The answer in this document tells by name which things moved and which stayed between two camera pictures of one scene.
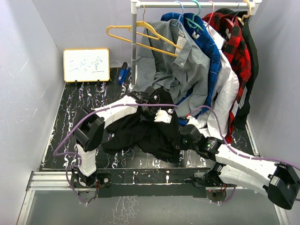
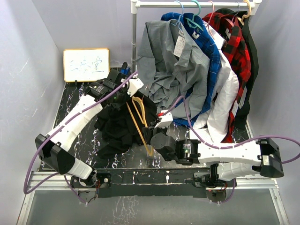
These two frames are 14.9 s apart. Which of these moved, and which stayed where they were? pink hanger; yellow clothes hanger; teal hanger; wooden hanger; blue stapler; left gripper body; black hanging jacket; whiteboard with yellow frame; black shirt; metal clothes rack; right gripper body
Moved: black shirt; left gripper body; right gripper body; yellow clothes hanger
Stayed: blue stapler; black hanging jacket; whiteboard with yellow frame; wooden hanger; metal clothes rack; teal hanger; pink hanger
